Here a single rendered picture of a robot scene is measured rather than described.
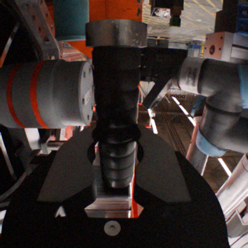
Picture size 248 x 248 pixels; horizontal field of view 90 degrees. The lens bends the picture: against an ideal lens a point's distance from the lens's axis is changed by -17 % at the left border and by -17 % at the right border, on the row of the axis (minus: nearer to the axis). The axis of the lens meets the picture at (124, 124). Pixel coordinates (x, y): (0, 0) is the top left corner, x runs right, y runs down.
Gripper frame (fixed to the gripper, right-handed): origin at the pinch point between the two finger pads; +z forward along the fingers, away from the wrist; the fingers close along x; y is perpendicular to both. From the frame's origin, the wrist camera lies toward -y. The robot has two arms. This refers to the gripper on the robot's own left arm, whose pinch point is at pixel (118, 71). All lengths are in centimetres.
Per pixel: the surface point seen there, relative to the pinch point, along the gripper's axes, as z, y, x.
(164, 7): 5.8, 26.6, -35.1
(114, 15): 20.1, 21.5, -17.5
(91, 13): 27.9, 22.8, -10.8
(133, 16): 14.3, 20.9, -23.2
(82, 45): 32.8, 8.4, -8.9
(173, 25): -1.9, 17.3, -30.1
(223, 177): -127, -686, -823
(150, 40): 442, 53, -684
